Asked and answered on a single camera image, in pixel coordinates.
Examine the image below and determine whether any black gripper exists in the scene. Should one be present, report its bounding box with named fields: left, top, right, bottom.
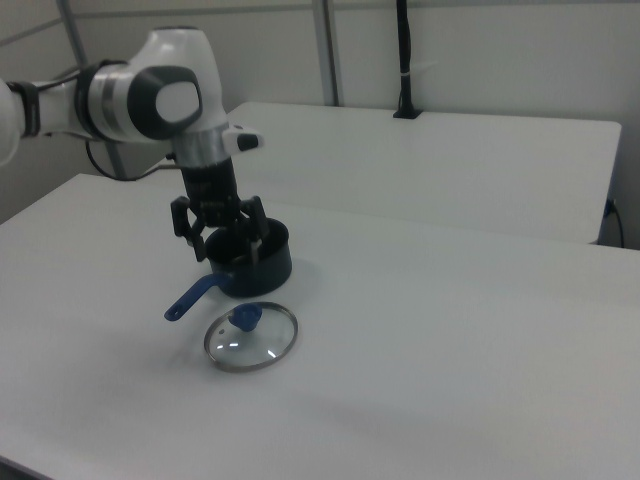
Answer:
left=169, top=156, right=271, bottom=264

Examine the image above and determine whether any glass lid with blue knob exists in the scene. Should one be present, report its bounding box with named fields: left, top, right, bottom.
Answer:
left=202, top=301, right=300, bottom=374

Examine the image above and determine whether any white table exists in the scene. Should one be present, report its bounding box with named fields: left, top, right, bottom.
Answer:
left=137, top=102, right=623, bottom=246

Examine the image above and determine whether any dark saucepan with blue handle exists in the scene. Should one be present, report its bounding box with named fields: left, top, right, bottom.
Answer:
left=163, top=218, right=294, bottom=323

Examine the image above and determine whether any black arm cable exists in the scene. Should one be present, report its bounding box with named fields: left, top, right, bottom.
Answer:
left=37, top=69, right=176, bottom=183

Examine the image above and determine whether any black pole with cables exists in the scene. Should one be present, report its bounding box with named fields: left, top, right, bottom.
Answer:
left=394, top=0, right=415, bottom=112

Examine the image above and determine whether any black cable with blue plug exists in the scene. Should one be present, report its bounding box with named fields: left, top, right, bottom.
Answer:
left=602, top=197, right=627, bottom=249

